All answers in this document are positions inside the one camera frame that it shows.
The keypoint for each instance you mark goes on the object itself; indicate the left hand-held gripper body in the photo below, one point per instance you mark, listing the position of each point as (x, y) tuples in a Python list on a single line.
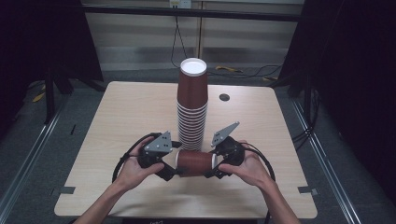
[(160, 146)]

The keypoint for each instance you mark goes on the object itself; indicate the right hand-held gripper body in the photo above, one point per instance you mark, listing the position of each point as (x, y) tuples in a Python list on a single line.
[(232, 152)]

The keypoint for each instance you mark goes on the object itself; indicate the single brown paper cup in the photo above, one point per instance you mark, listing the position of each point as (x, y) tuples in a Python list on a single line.
[(194, 163)]

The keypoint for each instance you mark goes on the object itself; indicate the stack of brown paper cups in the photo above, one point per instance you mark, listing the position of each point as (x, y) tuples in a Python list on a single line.
[(192, 90)]

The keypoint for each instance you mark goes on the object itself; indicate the person's right hand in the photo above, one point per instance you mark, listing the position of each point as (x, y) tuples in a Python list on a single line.
[(252, 169)]

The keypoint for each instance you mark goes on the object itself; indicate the person's left hand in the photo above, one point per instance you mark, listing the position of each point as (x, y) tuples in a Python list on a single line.
[(134, 174)]

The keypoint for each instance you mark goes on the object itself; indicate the round black table grommet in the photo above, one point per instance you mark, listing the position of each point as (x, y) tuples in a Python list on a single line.
[(224, 97)]

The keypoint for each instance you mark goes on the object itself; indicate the grey tape piece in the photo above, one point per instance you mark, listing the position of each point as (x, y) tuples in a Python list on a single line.
[(306, 189), (67, 190)]

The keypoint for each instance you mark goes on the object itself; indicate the black metal stand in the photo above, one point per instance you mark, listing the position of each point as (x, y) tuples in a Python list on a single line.
[(49, 96)]

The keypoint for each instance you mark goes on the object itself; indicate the yellow floor tape piece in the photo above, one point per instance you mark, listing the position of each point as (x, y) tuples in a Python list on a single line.
[(39, 97)]

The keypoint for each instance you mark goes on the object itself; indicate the black horizontal bar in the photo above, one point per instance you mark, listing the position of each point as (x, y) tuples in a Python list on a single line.
[(186, 13)]

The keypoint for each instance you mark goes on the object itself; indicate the black curtain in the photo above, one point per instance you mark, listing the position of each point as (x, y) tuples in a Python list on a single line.
[(351, 77), (37, 37)]

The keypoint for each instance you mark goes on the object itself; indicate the metal floor rail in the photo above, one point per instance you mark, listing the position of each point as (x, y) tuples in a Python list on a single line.
[(327, 168), (29, 155)]

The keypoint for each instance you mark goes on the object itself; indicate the white wall power outlet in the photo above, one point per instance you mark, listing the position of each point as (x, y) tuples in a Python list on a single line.
[(180, 3)]

